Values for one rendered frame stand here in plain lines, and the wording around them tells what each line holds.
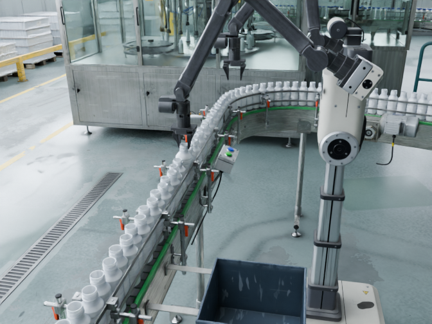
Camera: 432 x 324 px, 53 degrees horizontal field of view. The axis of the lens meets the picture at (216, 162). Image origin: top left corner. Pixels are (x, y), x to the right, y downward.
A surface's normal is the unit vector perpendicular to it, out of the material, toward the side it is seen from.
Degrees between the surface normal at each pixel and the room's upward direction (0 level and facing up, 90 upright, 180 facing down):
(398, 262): 0
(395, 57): 90
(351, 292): 0
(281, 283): 90
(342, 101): 90
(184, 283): 0
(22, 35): 90
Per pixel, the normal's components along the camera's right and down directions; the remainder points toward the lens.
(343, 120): -0.19, 0.55
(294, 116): -0.07, 0.40
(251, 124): 0.65, 0.29
